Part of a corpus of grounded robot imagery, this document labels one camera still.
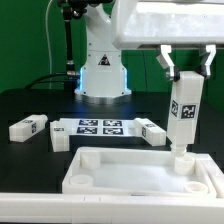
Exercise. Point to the white right fence bar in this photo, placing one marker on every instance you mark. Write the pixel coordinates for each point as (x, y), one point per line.
(214, 172)

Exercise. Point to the white sheet with markers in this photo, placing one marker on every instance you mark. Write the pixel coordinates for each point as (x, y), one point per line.
(99, 127)

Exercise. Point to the white fence bar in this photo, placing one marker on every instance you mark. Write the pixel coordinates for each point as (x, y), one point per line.
(214, 172)
(92, 209)

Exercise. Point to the white desk top tray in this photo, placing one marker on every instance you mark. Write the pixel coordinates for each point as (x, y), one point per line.
(129, 172)

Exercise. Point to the white front fence bar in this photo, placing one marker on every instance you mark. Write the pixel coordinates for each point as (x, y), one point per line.
(92, 209)

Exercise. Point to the black camera stand pole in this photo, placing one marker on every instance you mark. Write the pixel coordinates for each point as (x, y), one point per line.
(71, 9)

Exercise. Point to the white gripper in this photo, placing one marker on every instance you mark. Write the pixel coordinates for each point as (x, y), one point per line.
(140, 24)

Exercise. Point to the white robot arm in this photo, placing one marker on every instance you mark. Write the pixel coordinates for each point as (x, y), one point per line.
(103, 77)

